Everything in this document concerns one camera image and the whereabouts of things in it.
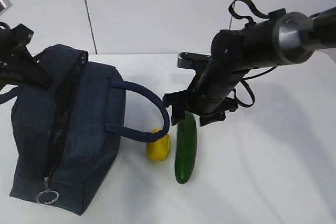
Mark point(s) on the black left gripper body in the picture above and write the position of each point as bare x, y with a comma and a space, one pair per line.
12, 39

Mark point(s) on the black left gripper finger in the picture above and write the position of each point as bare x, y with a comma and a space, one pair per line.
25, 66

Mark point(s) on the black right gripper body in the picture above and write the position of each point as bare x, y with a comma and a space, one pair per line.
208, 112

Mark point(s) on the green cucumber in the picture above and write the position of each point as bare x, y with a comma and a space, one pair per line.
186, 148

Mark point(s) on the yellow lemon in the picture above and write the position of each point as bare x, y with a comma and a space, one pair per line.
159, 150

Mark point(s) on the navy blue lunch bag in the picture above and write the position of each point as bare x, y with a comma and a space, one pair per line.
68, 136

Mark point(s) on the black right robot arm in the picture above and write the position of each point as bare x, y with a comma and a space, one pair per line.
282, 39

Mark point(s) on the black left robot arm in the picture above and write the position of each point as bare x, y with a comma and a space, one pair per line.
10, 79

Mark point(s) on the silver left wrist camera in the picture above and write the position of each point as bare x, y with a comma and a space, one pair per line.
4, 6

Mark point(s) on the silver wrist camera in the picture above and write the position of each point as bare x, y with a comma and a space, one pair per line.
188, 60
4, 6

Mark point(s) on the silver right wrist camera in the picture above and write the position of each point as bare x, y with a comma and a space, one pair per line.
188, 60

